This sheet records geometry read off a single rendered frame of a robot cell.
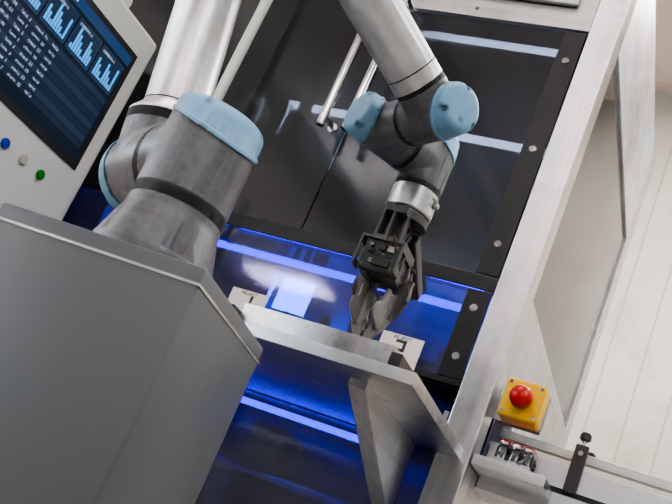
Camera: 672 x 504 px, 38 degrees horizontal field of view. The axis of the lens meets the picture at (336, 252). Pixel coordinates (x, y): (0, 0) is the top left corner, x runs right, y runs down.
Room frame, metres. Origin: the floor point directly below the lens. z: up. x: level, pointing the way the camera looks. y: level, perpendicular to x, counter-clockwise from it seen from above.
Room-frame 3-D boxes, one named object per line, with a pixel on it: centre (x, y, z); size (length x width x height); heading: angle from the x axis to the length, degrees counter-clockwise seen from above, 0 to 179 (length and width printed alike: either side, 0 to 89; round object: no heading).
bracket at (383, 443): (1.57, -0.18, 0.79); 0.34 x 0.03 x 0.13; 155
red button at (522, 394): (1.64, -0.40, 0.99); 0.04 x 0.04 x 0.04; 65
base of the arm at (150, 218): (1.08, 0.19, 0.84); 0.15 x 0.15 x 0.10
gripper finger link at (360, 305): (1.39, -0.06, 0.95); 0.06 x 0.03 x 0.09; 155
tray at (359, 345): (1.57, -0.09, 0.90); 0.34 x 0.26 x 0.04; 154
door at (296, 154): (2.00, 0.30, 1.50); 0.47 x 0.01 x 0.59; 65
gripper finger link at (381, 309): (1.37, -0.09, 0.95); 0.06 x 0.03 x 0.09; 155
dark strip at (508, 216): (1.71, -0.28, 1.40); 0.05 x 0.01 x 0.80; 65
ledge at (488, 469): (1.71, -0.45, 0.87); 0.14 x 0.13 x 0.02; 155
